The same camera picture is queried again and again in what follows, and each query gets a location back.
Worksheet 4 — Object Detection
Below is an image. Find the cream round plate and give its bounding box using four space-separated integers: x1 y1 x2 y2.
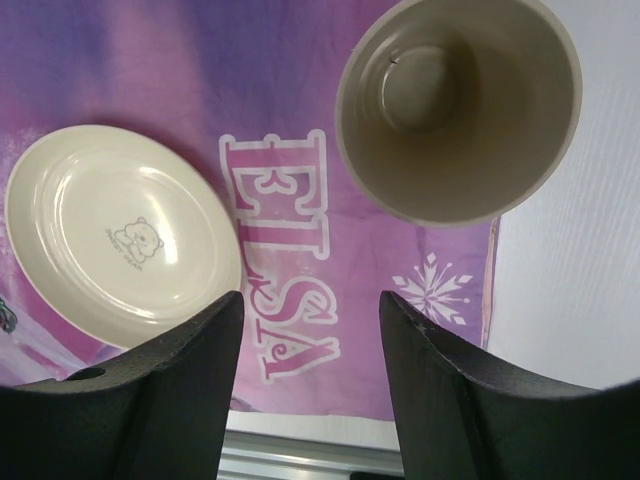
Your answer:
5 125 242 349

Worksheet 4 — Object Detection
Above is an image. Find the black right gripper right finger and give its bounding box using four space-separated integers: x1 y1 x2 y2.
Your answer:
379 291 639 479

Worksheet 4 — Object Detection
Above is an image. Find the purple Elsa placemat cloth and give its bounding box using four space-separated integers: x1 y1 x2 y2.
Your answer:
1 1 497 421

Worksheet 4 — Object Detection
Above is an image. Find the aluminium front rail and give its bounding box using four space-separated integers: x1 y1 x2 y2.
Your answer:
217 431 404 479

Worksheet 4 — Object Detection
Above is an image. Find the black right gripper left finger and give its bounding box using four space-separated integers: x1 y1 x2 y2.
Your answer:
1 291 244 479

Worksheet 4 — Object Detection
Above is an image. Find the cream beige cup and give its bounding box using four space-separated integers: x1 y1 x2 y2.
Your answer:
335 1 582 226

